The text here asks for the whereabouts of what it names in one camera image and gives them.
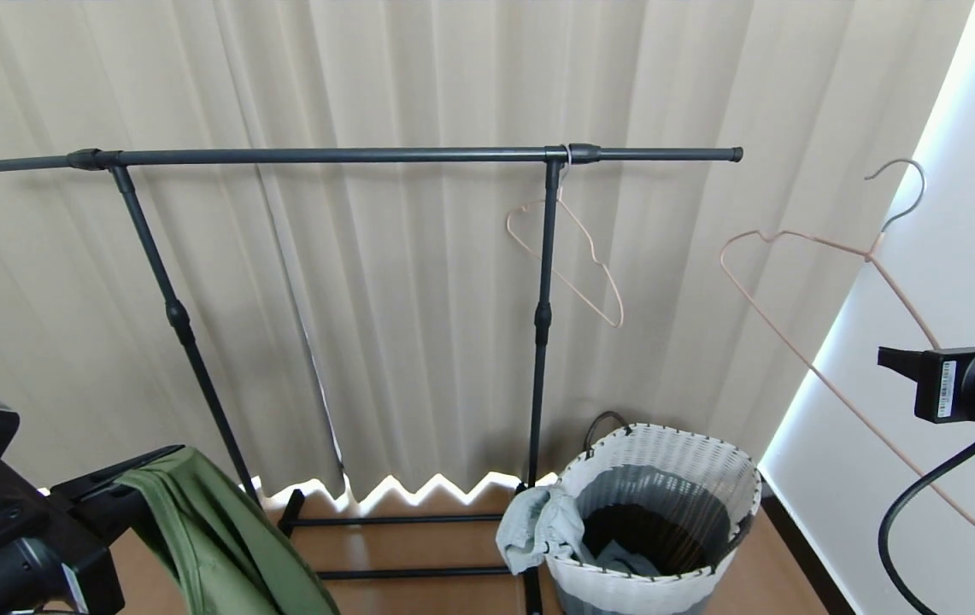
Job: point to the pink clothes hanger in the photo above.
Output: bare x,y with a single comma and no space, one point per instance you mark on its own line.
572,287
873,253

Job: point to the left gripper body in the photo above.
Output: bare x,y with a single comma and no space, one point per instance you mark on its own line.
8,572

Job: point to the pale grey shorts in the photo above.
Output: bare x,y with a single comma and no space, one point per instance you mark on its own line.
534,530

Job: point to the white laundry basket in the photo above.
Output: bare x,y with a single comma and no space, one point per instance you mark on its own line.
666,453

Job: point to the green long-sleeved shirt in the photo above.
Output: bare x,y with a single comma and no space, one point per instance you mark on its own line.
222,547

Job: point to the black clothes rack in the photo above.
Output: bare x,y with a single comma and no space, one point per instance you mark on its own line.
325,156

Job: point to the beige curtain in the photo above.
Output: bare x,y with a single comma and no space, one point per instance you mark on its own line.
410,299

